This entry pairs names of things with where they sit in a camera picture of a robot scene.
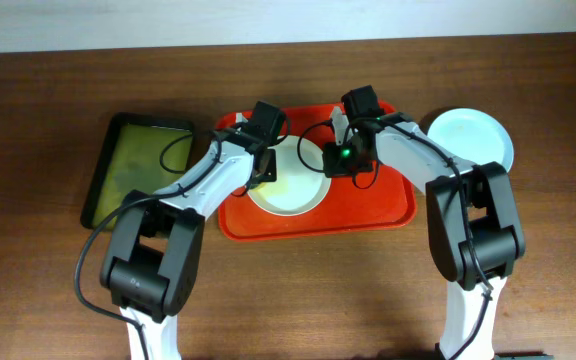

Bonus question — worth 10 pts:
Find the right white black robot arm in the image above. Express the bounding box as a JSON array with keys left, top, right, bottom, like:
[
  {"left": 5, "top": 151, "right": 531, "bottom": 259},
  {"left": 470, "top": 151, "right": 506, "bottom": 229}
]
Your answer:
[{"left": 323, "top": 86, "right": 525, "bottom": 359}]

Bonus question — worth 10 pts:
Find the light blue top plate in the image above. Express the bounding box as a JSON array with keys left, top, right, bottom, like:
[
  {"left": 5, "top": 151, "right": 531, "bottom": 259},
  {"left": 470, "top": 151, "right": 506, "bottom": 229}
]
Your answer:
[{"left": 427, "top": 108, "right": 514, "bottom": 172}]

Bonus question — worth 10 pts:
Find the black tray with green liquid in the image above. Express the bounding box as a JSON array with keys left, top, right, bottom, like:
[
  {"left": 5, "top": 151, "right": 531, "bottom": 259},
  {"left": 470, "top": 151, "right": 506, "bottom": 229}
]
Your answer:
[{"left": 80, "top": 112, "right": 195, "bottom": 229}]

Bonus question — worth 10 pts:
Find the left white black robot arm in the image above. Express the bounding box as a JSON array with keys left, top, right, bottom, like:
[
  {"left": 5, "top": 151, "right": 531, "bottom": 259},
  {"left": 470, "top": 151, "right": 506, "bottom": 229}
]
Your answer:
[{"left": 100, "top": 102, "right": 289, "bottom": 359}]

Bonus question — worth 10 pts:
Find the white plate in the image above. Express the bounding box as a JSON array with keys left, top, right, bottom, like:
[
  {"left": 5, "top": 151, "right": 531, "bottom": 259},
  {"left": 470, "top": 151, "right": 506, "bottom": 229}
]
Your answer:
[{"left": 248, "top": 135, "right": 332, "bottom": 216}]

